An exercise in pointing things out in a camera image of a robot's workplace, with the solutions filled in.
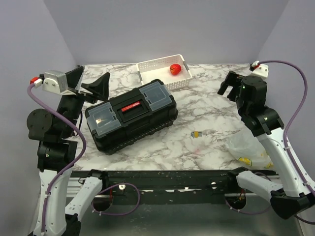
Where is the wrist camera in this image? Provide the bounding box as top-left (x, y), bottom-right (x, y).
top-left (250, 61), bottom-right (269, 81)
top-left (42, 70), bottom-right (68, 95)

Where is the red fake apple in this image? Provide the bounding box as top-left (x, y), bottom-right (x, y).
top-left (169, 63), bottom-right (182, 76)

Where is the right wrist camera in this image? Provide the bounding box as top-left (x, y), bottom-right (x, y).
top-left (250, 61), bottom-right (269, 81)

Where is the black plastic toolbox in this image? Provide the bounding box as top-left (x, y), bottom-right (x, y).
top-left (85, 79), bottom-right (178, 155)

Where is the small yellow grey connector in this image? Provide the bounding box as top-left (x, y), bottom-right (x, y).
top-left (190, 131), bottom-right (203, 138)

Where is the black mounting rail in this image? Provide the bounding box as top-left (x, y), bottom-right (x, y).
top-left (71, 169), bottom-right (279, 206)

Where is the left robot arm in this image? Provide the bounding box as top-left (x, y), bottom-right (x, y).
top-left (27, 66), bottom-right (110, 236)

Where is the white perforated plastic basket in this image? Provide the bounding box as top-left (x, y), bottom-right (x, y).
top-left (136, 54), bottom-right (192, 90)

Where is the white lemon print plastic bag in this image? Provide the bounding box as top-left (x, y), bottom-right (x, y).
top-left (225, 129), bottom-right (274, 170)

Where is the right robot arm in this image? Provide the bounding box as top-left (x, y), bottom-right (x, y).
top-left (218, 71), bottom-right (315, 219)

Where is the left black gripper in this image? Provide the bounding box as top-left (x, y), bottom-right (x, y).
top-left (58, 66), bottom-right (110, 136)

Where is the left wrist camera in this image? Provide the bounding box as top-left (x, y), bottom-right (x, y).
top-left (42, 70), bottom-right (68, 95)

